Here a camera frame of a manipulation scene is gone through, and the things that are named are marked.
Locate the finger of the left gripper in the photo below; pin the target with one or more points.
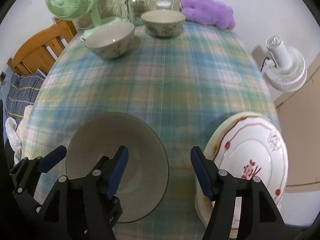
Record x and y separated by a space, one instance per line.
25 175

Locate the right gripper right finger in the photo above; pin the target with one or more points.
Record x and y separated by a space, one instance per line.
259 216

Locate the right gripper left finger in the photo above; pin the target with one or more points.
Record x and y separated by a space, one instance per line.
86 207

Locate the cream plate underneath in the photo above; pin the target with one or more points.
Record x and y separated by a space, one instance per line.
244 180

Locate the plain cream bowl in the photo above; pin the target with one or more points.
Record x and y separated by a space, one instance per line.
137 169

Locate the red patterned white plate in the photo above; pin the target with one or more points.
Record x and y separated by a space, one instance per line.
251 147

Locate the floral bowl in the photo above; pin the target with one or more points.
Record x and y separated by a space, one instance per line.
112 40
163 23

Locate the crumpled white cloth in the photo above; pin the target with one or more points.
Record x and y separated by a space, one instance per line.
16 132

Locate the blue plaid pillow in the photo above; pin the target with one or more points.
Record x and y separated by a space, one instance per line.
22 93

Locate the beige door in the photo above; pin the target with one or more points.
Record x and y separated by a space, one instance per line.
298 114

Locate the wooden bed headboard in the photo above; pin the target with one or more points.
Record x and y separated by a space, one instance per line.
41 50

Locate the white clip fan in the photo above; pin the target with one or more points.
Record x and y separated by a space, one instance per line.
284 69

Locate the plaid tablecloth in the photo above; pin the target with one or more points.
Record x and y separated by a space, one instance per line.
182 87

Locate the green desk fan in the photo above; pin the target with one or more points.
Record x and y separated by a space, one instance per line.
75 9

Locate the glass mason jar mug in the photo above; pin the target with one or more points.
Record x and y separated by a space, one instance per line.
135 9

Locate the purple plush toy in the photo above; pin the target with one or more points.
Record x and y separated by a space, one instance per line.
208 12

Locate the cotton swab container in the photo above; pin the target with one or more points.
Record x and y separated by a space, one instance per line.
163 5

